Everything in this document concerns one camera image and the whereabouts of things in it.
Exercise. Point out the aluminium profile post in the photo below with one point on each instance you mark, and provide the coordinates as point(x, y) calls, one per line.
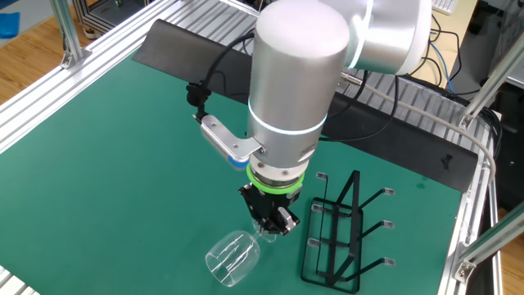
point(491, 241)
point(65, 28)
point(491, 82)

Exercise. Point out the silver wrist camera blue lens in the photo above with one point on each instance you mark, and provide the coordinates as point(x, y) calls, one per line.
point(225, 139)

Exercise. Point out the beige desk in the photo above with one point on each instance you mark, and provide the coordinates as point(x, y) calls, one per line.
point(466, 20)

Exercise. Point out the black metal cup rack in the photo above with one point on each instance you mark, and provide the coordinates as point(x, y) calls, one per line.
point(355, 213)

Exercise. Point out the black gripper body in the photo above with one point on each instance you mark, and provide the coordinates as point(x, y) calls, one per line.
point(270, 202)

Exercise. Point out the black white striped frame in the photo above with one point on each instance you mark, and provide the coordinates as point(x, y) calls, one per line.
point(87, 16)

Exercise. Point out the aluminium profile table rail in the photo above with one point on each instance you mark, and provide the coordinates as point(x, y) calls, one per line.
point(61, 86)
point(475, 196)

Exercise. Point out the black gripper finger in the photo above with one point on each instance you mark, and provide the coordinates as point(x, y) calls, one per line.
point(284, 223)
point(251, 209)

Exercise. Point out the green table mat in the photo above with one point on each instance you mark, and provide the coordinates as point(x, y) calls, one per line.
point(102, 184)

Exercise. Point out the white keyboard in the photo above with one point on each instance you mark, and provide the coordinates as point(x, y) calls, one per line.
point(444, 6)

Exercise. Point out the clear wine glass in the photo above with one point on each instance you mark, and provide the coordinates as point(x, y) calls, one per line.
point(233, 258)

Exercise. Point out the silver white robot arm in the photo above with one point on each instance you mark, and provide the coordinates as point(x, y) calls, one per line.
point(294, 82)

